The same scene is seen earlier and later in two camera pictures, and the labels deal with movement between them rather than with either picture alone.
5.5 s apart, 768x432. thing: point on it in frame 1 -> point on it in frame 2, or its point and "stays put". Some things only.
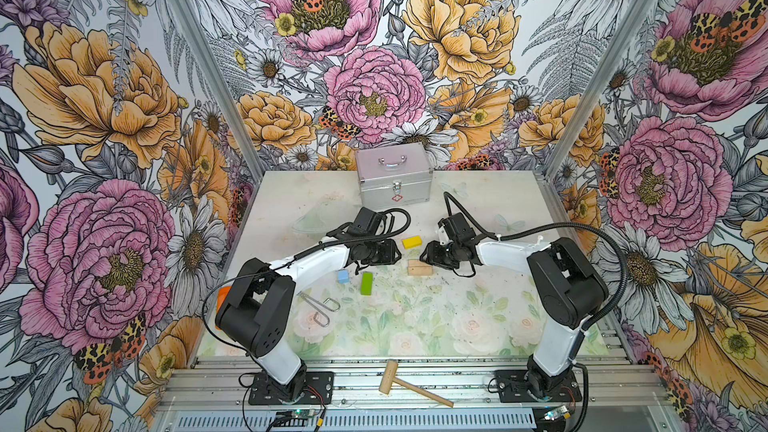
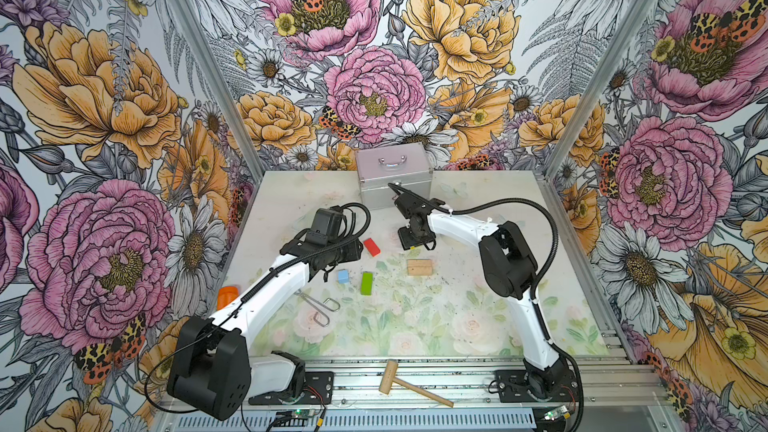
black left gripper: [390, 248] -> [354, 251]
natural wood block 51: [417, 265] stays put
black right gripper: [432, 250] -> [406, 241]
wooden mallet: [388, 378] stays put
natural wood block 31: [420, 271] stays put
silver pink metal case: [394, 175] stays put
